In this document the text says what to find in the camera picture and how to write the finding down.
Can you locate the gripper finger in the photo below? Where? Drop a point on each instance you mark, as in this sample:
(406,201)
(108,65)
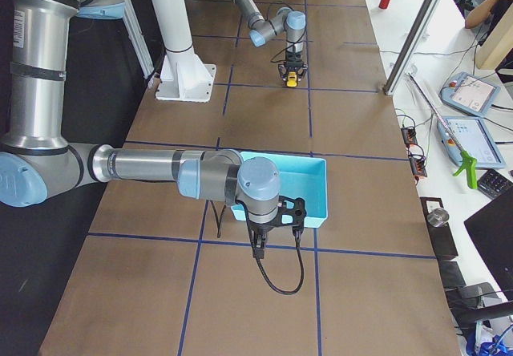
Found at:
(283,71)
(301,71)

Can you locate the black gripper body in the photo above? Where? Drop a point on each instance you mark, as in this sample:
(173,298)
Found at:
(293,58)
(260,228)

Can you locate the yellow beetle toy car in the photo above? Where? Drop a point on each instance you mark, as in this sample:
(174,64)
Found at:
(291,79)

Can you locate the person forearm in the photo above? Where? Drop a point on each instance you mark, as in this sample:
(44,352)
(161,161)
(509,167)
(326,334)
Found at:
(480,13)

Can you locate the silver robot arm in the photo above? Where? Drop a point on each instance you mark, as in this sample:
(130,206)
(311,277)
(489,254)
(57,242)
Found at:
(287,21)
(38,163)

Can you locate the light blue plastic bin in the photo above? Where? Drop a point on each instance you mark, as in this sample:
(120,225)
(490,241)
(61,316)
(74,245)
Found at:
(303,177)

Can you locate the black orange connector board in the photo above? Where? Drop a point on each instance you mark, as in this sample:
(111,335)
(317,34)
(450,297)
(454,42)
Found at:
(415,153)

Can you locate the upper teach pendant tablet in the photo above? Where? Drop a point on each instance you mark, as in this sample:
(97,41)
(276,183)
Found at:
(469,94)

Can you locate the teach pendant tablet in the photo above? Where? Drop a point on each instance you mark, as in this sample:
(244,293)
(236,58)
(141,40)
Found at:
(471,132)
(469,94)

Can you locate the small metal cup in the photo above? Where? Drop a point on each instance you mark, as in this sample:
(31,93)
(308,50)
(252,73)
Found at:
(437,217)

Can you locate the lower teach pendant tablet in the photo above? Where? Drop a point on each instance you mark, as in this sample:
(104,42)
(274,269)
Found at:
(471,132)

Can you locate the black calculator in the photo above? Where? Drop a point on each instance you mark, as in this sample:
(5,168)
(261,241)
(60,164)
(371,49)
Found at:
(493,184)

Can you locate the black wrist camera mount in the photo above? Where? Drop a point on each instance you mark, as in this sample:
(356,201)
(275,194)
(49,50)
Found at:
(290,212)

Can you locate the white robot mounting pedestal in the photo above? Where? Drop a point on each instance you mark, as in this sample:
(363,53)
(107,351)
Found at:
(184,77)

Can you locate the aluminium frame post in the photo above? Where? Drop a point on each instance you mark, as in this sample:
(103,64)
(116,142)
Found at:
(417,30)

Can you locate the green handled reacher grabber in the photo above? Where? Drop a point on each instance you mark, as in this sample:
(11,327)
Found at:
(468,163)

